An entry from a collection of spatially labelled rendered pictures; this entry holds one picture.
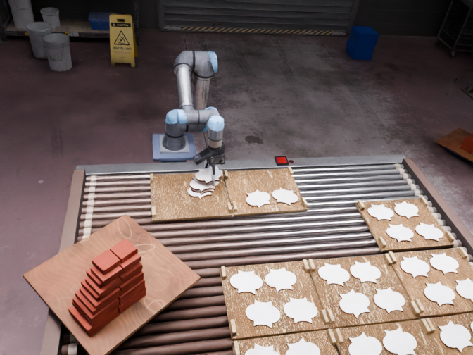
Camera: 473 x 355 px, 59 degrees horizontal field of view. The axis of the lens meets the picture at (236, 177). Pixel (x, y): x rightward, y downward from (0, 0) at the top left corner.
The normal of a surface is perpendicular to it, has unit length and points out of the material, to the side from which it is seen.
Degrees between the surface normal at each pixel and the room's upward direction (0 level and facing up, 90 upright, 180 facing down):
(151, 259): 0
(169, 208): 0
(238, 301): 0
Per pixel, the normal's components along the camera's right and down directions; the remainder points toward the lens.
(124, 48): 0.12, 0.46
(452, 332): 0.10, -0.76
